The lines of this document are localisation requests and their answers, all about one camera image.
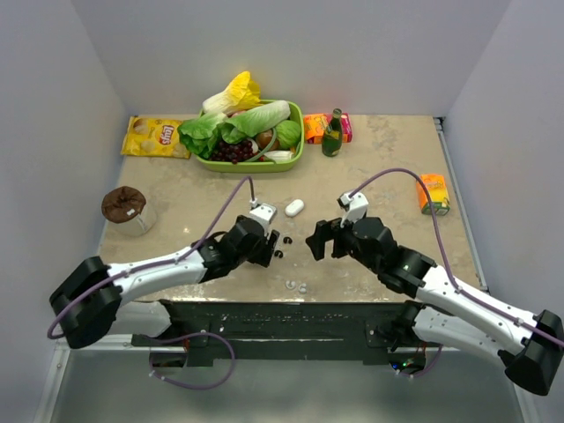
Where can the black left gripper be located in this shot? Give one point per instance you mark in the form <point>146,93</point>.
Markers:
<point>263,253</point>

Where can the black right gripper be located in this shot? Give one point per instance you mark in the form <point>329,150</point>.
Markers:
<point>326,231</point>

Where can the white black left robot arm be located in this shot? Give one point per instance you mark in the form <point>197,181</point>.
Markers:
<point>86,304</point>

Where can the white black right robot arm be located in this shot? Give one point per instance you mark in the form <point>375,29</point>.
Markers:
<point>450,312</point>

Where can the white earbud charging case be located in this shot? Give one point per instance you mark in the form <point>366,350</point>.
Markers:
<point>294,208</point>

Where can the green plastic basket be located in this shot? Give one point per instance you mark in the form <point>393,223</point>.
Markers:
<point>259,167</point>

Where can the dark red grapes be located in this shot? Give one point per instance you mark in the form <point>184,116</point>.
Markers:
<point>234,153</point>

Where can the green glass bottle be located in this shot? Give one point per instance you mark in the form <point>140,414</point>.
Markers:
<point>333,134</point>

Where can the brown onion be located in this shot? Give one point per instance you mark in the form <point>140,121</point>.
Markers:
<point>264,138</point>

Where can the round green cabbage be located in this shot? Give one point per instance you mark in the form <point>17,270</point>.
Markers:
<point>288,134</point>

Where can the orange pink snack box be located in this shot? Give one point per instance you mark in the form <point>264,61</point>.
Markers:
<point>315,124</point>

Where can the pale romaine lettuce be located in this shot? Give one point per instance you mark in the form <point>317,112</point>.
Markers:
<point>254,121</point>

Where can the orange juice carton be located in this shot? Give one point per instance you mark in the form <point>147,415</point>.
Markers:
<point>439,197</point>

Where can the green lettuce leaf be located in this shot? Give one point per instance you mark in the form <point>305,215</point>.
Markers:
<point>201,135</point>

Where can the brown topped beige cup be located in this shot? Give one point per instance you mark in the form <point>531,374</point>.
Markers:
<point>127,210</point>

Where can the yellow Lays chips bag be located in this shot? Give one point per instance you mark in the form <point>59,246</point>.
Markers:
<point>153,137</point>

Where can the yellow napa cabbage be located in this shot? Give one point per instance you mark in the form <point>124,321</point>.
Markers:
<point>242,93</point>

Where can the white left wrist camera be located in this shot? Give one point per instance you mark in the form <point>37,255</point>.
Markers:
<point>263,213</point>

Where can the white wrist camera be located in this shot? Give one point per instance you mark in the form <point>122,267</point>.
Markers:
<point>263,213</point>
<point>354,207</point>

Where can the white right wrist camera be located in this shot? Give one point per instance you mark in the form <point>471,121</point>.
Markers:
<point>354,207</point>

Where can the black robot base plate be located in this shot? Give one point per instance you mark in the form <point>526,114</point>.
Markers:
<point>371,333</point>

